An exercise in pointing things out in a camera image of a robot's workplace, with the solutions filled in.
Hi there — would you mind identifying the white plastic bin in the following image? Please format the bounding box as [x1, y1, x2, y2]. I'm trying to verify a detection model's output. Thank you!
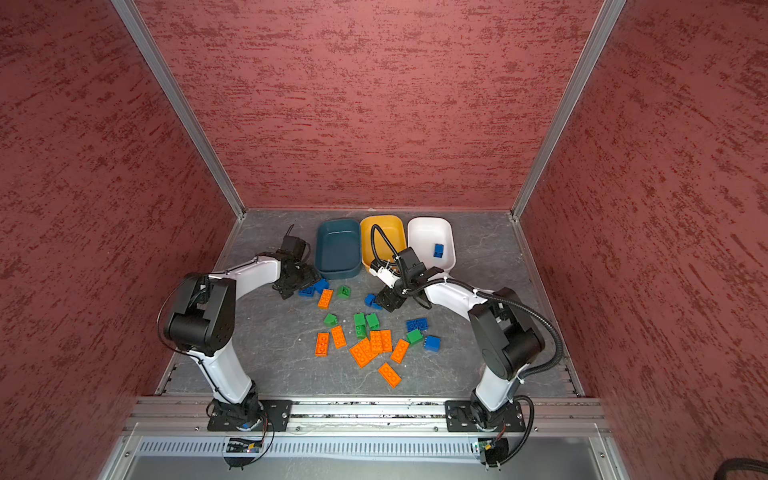
[407, 217, 456, 277]

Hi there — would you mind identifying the dark teal plastic bin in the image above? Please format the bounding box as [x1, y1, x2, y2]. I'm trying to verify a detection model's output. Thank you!
[315, 218, 362, 280]

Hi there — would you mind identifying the green lego with hole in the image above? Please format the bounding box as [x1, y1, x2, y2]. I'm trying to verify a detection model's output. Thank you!
[337, 285, 351, 299]

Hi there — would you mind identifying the blue lego pair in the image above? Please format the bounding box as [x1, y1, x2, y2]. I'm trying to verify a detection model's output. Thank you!
[364, 294, 382, 310]

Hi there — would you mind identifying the yellow plastic bin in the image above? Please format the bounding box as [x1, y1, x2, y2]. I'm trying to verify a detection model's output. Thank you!
[359, 215, 409, 274]

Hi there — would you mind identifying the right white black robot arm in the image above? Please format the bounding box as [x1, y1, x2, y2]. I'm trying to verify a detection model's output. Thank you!
[369, 247, 564, 431]

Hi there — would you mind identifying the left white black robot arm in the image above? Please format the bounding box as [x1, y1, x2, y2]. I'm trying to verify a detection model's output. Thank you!
[157, 233, 321, 431]

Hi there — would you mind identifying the green lego tall centre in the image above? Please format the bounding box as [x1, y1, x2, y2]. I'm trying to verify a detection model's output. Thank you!
[353, 313, 367, 340]

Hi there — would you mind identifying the orange lego pair centre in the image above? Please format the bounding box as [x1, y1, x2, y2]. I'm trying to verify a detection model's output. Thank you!
[369, 330, 393, 355]

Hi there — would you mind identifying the orange lego large centre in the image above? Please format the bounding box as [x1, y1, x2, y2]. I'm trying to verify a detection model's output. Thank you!
[349, 338, 378, 368]

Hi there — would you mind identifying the orange lego bottom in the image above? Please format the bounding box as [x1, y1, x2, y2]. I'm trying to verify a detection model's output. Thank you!
[378, 363, 402, 388]

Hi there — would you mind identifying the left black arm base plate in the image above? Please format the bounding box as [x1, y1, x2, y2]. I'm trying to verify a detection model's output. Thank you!
[206, 398, 293, 433]

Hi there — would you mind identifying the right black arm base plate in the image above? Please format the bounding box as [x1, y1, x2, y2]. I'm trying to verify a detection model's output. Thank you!
[444, 400, 526, 433]

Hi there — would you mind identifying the left circuit board with wires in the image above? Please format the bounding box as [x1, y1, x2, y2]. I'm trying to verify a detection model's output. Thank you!
[223, 437, 264, 469]

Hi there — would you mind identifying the circuit board with wires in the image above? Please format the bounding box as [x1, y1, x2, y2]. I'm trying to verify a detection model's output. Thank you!
[474, 438, 509, 468]
[223, 437, 264, 469]

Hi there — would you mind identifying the right circuit board with wires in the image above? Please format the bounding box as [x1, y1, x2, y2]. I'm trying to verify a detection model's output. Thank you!
[474, 438, 509, 468]

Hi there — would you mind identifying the aluminium front rail frame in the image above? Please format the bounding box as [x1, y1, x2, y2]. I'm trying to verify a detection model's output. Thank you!
[98, 395, 631, 480]

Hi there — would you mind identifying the left aluminium corner post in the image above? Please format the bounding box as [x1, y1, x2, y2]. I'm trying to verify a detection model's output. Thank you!
[111, 0, 247, 220]

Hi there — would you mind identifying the aluminium corner post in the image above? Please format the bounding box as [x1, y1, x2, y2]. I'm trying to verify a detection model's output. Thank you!
[510, 0, 626, 222]
[111, 0, 247, 220]

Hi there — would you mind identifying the right aluminium corner post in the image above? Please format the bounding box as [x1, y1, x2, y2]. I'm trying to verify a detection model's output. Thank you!
[510, 0, 626, 222]

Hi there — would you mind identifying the black cable bottom right corner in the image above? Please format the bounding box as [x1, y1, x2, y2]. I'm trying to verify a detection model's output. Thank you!
[712, 457, 768, 480]

